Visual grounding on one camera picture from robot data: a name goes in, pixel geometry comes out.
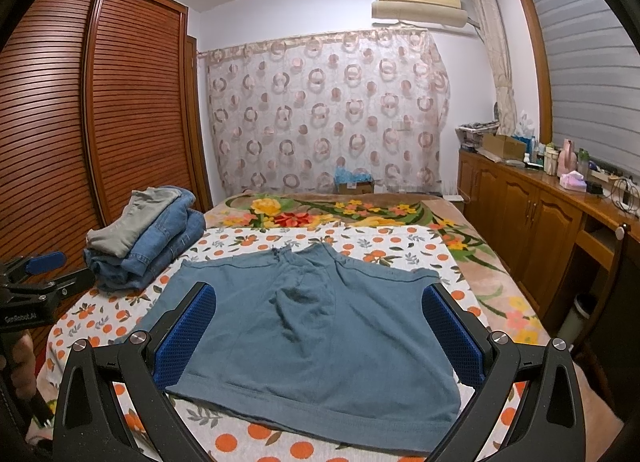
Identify pink bottle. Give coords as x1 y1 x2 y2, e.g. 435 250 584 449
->
556 138 577 178

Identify folded blue denim jeans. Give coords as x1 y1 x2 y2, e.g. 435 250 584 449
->
84 185 205 292

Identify beige wall air conditioner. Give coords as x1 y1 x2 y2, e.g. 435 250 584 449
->
371 0 468 28

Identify pink cloth on cabinet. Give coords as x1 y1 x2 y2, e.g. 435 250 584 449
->
560 170 587 192

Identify brown cardboard box on cabinet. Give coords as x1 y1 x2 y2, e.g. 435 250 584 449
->
482 135 526 161

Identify wooden sideboard cabinet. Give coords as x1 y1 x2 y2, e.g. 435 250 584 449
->
458 151 639 332

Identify person's left hand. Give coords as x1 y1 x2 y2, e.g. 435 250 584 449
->
1 332 37 401

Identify brown louvered wooden wardrobe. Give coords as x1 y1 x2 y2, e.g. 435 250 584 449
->
1 0 213 270

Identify circle-patterned sheer curtain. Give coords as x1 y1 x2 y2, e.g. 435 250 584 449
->
203 28 450 195

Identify cardboard box with blue bag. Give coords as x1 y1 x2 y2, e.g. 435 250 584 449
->
334 166 374 195

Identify floral beige blanket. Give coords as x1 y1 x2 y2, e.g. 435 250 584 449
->
202 191 626 462

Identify grey window roller blind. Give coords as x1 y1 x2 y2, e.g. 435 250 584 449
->
533 0 640 179

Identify teal blue shorts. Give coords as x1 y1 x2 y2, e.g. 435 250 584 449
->
140 244 461 452

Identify tied beige side curtain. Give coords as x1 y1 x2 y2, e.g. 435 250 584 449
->
472 0 516 136

